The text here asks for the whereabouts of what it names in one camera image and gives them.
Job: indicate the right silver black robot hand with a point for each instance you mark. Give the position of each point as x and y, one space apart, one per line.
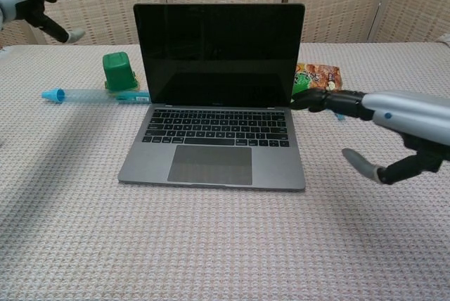
415 114

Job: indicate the silver laptop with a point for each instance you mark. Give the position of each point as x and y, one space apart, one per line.
218 62

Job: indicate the green orange snack bag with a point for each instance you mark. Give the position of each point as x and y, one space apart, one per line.
320 76

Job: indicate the blue green water pump toy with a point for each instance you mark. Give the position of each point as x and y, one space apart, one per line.
88 96

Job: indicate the green plastic container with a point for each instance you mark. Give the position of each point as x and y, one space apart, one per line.
119 72

